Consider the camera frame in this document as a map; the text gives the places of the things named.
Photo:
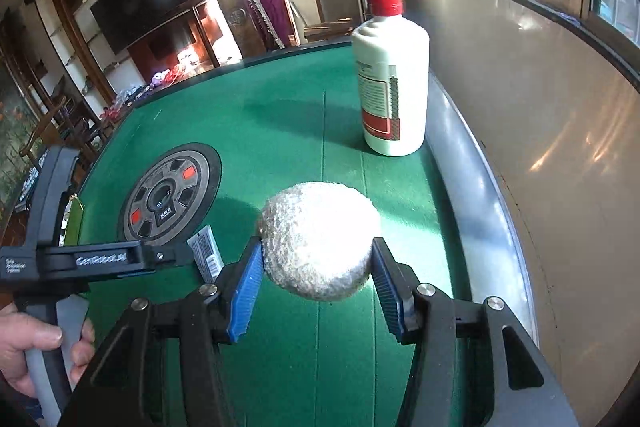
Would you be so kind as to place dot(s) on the purple plush toy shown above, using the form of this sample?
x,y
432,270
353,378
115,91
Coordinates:
x,y
159,79

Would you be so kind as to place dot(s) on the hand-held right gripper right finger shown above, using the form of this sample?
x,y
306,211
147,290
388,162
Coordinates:
x,y
387,292

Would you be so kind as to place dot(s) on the white liquor bottle red cap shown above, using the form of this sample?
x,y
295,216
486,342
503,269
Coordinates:
x,y
395,82

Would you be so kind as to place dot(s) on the wall shelf unit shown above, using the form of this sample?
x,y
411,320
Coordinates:
x,y
80,32

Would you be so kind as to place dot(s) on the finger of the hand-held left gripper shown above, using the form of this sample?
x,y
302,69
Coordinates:
x,y
170,257

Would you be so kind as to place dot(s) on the wooden chair carved emblem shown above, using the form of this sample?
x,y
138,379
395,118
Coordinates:
x,y
240,22

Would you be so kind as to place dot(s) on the small grey tube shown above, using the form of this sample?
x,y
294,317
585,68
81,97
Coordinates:
x,y
206,254

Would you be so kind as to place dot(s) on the purple fringed cloth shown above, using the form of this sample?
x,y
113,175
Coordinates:
x,y
272,7

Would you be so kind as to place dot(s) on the wooden armchair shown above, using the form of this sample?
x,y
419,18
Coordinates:
x,y
55,127

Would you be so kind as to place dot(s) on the white fluffy ball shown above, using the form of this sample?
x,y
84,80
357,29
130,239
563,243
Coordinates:
x,y
320,237

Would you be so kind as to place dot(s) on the person's left hand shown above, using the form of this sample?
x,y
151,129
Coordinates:
x,y
20,337

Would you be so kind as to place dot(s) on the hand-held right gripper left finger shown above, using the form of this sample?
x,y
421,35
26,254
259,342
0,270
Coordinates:
x,y
245,292

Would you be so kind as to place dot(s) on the round table control panel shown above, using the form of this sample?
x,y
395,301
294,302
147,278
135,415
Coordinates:
x,y
170,202

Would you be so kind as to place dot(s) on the low wooden television cabinet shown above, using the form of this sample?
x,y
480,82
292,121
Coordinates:
x,y
140,92

